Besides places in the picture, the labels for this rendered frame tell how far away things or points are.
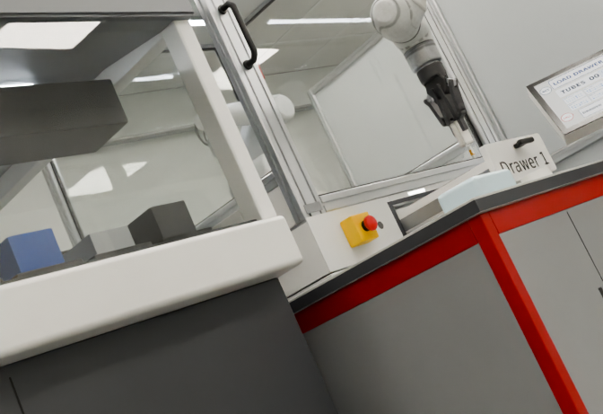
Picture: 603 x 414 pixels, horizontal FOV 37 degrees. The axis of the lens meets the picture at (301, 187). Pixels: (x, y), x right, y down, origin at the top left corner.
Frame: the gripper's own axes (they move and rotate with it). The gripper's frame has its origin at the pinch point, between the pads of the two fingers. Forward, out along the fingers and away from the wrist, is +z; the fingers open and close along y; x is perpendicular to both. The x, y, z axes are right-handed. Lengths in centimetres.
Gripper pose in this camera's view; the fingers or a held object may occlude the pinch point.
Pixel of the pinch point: (461, 133)
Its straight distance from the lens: 247.3
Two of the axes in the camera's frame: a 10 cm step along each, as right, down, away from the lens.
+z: 4.1, 8.9, -1.9
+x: -7.9, 2.4, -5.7
